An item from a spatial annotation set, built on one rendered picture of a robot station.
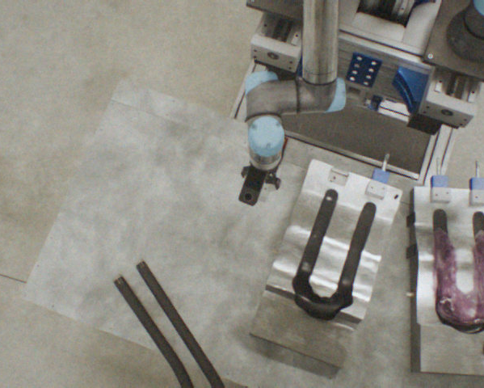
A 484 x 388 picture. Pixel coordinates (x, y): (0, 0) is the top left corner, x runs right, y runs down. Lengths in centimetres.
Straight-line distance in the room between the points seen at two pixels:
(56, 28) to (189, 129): 131
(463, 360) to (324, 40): 88
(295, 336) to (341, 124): 110
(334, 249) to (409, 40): 63
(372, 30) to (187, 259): 83
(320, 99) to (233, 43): 154
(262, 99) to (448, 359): 81
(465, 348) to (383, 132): 110
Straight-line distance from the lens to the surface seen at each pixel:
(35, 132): 295
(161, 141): 196
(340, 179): 186
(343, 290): 175
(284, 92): 148
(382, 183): 182
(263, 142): 141
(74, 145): 289
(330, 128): 261
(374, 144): 262
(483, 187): 194
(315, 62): 144
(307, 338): 178
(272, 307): 178
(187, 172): 192
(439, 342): 179
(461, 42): 184
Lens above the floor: 263
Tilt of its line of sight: 75 degrees down
